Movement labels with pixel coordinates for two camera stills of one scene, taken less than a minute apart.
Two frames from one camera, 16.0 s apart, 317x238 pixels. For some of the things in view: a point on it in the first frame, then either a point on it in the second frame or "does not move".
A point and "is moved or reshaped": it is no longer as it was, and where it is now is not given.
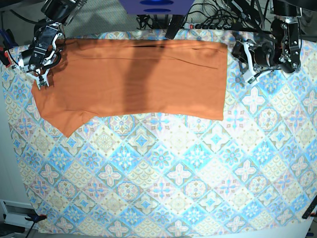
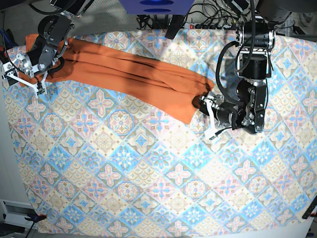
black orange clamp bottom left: [34, 218] does not move
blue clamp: [7, 36] does not move
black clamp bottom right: [308, 212] does not move
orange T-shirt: [101, 77] is moved or reshaped
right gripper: [263, 54] → [227, 113]
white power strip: [192, 26] does not move
